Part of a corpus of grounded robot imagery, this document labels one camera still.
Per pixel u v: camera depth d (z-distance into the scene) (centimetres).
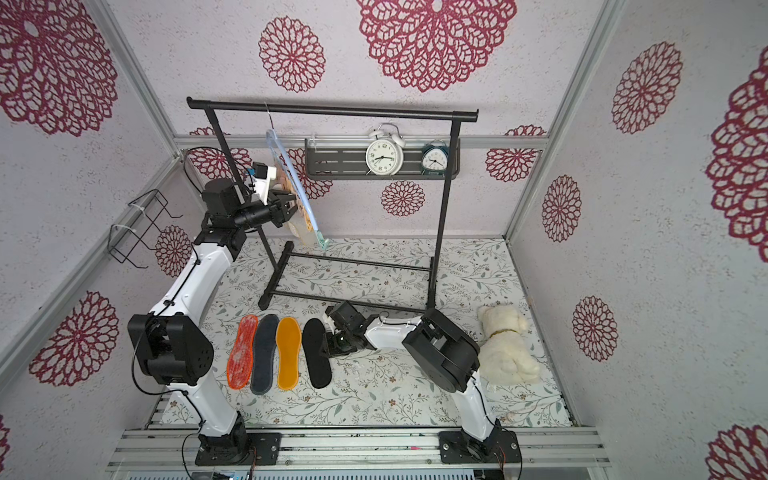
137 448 76
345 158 95
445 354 52
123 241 73
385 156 88
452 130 61
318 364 88
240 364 88
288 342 92
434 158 90
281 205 70
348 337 76
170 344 47
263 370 87
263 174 67
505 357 79
